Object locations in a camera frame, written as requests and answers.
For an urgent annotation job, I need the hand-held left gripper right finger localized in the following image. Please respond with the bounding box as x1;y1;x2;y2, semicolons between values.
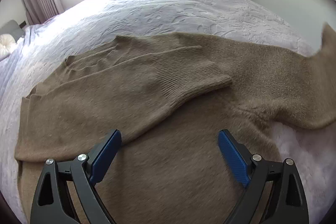
218;129;309;224

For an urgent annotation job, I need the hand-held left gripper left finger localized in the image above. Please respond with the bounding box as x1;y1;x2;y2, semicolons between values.
30;129;122;224

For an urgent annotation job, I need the brown knit sweater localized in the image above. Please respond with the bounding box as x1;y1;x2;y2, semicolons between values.
14;23;336;224

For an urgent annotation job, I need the round white pillow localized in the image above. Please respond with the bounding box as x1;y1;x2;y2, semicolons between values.
0;34;17;60

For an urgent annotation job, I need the lavender embossed bed blanket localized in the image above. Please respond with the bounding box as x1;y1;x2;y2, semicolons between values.
0;0;336;224

